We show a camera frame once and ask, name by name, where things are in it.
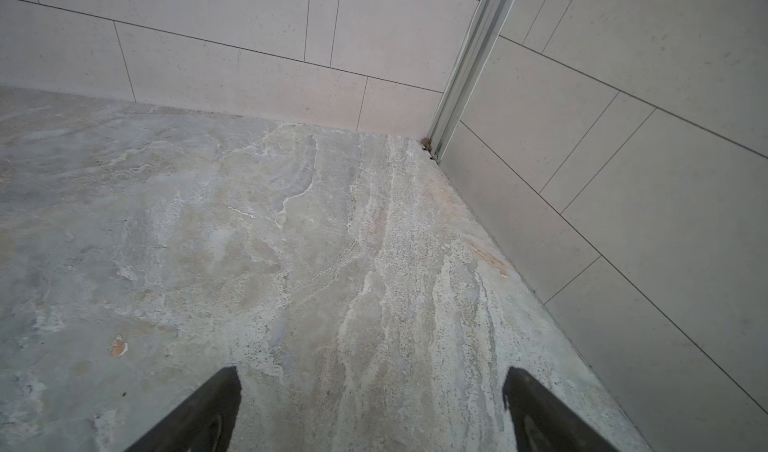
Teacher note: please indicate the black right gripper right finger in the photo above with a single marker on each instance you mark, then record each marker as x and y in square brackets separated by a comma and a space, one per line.
[542, 422]

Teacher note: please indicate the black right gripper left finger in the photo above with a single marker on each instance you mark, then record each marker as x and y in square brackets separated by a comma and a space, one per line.
[205, 421]

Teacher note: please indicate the aluminium corner post right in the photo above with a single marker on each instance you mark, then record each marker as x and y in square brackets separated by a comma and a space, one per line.
[484, 31]

